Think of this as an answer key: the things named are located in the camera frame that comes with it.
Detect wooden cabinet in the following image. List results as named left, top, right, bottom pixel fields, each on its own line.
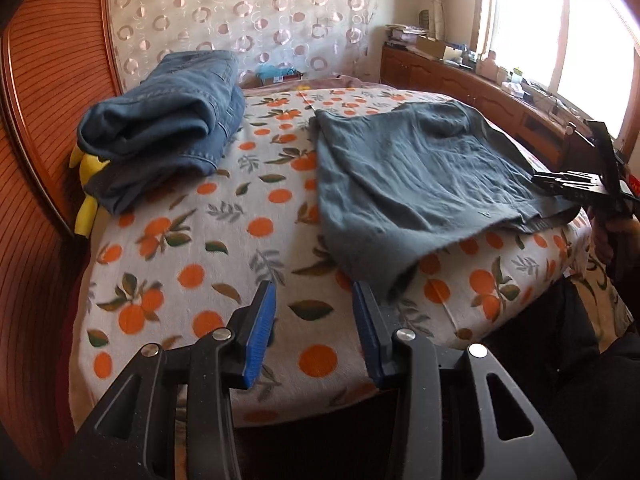
left=380, top=42, right=601, bottom=176

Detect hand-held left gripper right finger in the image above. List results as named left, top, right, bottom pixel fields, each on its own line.
left=351, top=280, right=578, bottom=480

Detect person's leg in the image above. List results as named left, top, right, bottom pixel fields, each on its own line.
left=480, top=275, right=640, bottom=480

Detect stack of papers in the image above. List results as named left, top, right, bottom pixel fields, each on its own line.
left=387, top=24, right=426, bottom=46

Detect yellow plush toy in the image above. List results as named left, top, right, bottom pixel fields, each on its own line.
left=69, top=145, right=111, bottom=237

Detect open cardboard box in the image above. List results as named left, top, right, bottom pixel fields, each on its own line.
left=415, top=35, right=463, bottom=63

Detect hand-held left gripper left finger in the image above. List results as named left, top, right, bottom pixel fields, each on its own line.
left=52, top=280, right=278, bottom=480

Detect folded blue denim jeans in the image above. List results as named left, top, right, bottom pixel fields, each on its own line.
left=76, top=50, right=247, bottom=215

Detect orange fruit print bedsheet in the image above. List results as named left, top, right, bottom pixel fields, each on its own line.
left=70, top=87, right=593, bottom=426

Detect window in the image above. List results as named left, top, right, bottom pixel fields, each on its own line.
left=472, top=0, right=640, bottom=156

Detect floral rug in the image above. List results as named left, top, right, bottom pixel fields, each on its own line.
left=570, top=255, right=636, bottom=338

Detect person's right hand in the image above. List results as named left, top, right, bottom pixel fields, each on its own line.
left=590, top=207, right=640, bottom=281

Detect circle patterned curtain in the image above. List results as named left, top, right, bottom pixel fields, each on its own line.
left=102, top=0, right=386, bottom=93

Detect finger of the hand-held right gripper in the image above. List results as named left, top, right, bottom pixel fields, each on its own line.
left=536, top=182, right=600, bottom=197
left=532, top=170, right=600, bottom=184

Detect small cardboard box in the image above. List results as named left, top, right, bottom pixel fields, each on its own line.
left=257, top=71, right=303, bottom=87

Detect grey-blue pants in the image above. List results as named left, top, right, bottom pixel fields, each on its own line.
left=309, top=100, right=583, bottom=306

